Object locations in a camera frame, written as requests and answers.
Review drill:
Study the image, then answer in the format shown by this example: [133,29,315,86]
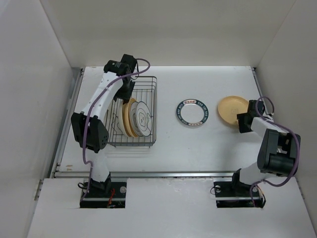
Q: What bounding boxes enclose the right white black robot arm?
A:
[229,96,301,195]

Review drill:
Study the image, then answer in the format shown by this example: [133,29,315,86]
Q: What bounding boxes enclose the grey patterned plate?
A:
[131,102,140,136]

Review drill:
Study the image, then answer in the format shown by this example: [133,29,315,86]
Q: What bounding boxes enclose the metal rail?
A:
[53,171,233,178]

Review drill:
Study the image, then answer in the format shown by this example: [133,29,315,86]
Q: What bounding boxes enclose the white plate black outline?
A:
[135,101,152,137]

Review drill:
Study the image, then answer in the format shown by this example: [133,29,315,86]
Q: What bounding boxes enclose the black wire dish rack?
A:
[105,76,157,147]

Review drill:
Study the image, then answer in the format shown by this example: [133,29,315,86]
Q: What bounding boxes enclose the white plate green rim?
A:
[176,99,209,127]

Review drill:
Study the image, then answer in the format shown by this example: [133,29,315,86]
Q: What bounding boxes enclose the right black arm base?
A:
[210,173,266,209]

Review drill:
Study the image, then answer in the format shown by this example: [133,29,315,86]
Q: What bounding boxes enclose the yellow bear plate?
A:
[217,96,249,126]

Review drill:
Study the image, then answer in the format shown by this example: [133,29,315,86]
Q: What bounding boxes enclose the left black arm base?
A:
[78,180,127,209]

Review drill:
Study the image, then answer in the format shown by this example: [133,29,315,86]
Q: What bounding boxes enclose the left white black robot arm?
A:
[71,54,137,197]

